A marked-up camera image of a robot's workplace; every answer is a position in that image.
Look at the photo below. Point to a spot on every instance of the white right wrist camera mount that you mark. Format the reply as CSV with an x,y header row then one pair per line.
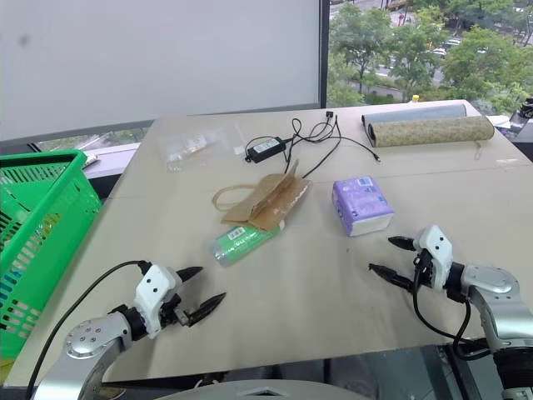
x,y
435,250

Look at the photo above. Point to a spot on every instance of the green wet wipes pack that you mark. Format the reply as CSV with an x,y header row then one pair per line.
x,y
239,246

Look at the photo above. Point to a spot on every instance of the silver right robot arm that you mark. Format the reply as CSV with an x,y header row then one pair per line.
x,y
493,291

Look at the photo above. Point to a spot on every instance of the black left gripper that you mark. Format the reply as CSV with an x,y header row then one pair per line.
x,y
172,313

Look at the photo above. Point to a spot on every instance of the green plastic shopping basket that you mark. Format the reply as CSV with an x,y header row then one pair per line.
x,y
37,233

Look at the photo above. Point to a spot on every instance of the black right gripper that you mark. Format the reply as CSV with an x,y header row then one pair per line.
x,y
422,266

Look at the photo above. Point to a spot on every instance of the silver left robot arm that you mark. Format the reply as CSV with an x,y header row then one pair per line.
x,y
89,338

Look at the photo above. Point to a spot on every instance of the purple tissue pack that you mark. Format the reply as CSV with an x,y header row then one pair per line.
x,y
361,204

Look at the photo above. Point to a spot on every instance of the brown patterned rolled mat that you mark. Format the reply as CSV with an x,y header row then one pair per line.
x,y
433,132

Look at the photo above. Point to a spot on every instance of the black window frame post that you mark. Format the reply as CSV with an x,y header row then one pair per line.
x,y
324,52

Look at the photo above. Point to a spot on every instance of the clear plastic zip bag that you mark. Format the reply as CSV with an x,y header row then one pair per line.
x,y
195,148

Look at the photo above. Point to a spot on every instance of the black power adapter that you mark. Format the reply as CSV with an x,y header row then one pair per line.
x,y
266,148

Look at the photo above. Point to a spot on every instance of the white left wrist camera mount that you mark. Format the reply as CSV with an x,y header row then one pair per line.
x,y
155,291

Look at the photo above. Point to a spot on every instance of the grey rolled mat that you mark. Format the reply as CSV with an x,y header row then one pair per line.
x,y
416,113

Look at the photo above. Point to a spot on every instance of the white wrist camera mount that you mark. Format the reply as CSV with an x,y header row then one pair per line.
x,y
155,291
435,250

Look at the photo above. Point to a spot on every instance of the grey robot torso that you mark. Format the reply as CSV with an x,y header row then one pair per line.
x,y
266,391

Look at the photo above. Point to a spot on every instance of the white roller blind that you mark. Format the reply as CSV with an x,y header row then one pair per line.
x,y
158,62

